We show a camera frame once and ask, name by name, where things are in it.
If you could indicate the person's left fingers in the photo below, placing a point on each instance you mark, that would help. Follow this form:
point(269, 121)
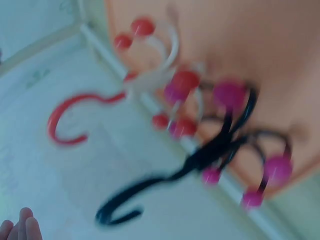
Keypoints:
point(25, 225)

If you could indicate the white hanger with red balls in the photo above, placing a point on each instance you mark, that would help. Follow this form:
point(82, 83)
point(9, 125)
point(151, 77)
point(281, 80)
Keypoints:
point(142, 26)

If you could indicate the orange mat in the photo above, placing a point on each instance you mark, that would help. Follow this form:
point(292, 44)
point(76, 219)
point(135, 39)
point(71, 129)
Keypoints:
point(250, 37)

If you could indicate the black hanger with magenta balls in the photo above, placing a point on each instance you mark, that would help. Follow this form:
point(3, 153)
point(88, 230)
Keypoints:
point(212, 148)

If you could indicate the person's left hand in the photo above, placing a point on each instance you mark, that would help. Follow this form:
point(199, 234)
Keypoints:
point(22, 227)

